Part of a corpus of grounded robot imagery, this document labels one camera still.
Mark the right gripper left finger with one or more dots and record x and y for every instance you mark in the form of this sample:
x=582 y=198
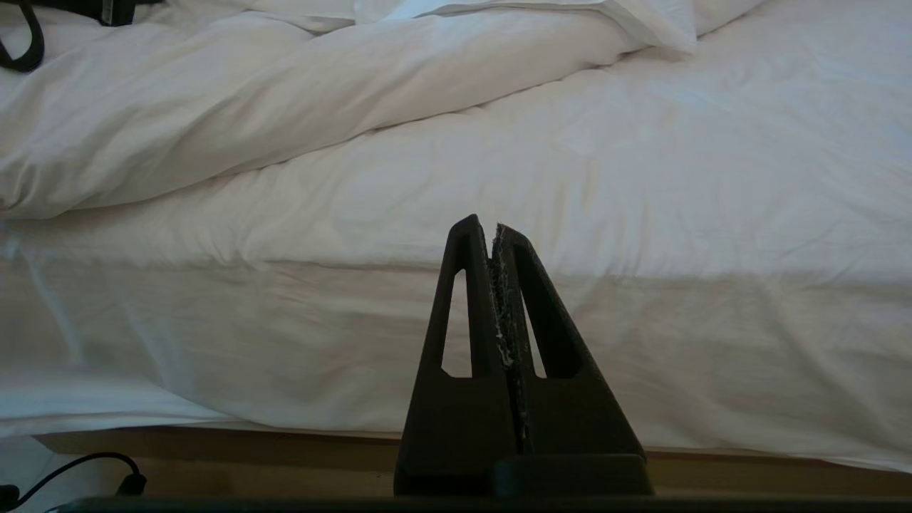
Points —
x=456 y=427

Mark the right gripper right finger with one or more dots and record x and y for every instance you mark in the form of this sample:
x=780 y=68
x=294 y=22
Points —
x=577 y=420

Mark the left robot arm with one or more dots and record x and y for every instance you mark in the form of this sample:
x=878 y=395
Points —
x=85 y=7

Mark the white bed sheet mattress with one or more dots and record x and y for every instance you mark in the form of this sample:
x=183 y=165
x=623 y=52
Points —
x=641 y=178

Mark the wooden bed frame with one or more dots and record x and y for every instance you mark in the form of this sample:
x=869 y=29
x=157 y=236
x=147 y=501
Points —
x=285 y=463

